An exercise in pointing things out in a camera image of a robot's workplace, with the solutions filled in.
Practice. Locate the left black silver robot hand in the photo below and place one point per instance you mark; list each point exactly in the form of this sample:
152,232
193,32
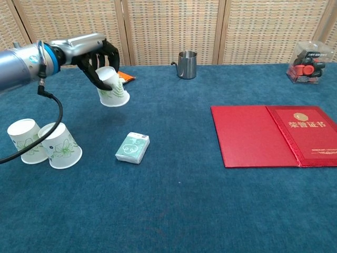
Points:
84,47

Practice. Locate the white paper cup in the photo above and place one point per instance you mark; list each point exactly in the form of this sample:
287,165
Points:
22,139
63,151
116,92

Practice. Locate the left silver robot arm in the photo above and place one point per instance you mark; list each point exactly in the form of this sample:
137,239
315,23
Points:
18,66

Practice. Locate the orange white snack packet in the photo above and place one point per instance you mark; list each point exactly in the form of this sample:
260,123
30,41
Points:
126,77

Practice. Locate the woven bamboo folding screen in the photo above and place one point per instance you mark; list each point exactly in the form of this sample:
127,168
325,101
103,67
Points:
168,29

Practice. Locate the stainless steel pitcher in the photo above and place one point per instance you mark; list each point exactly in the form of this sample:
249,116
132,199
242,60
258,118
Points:
187,66

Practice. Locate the green white tissue pack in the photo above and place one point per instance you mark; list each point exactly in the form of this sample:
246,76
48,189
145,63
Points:
133,149

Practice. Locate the blue carpet table mat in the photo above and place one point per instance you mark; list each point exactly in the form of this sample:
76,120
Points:
168,205

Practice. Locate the red certificate folder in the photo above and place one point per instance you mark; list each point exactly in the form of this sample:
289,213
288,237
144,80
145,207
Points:
250,137

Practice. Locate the clear box red black parts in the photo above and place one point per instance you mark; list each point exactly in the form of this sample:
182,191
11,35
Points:
308,66

